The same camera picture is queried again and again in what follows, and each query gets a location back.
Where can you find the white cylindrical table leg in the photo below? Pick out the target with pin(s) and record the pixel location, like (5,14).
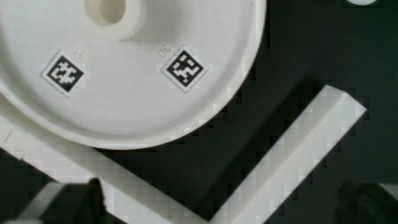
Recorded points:
(361,2)

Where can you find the white right fence bar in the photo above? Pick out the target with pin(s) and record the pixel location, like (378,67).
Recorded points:
(297,152)

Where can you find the white fence bar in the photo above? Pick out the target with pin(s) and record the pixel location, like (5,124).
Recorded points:
(297,152)
(73,163)

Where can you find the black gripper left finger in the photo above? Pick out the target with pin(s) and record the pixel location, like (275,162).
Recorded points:
(66,204)

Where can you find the white front fence bar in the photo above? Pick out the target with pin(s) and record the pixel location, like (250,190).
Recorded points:
(73,163)

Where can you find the white round table top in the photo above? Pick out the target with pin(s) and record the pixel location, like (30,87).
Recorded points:
(121,68)

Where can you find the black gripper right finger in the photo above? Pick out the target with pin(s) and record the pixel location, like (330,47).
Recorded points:
(368,203)

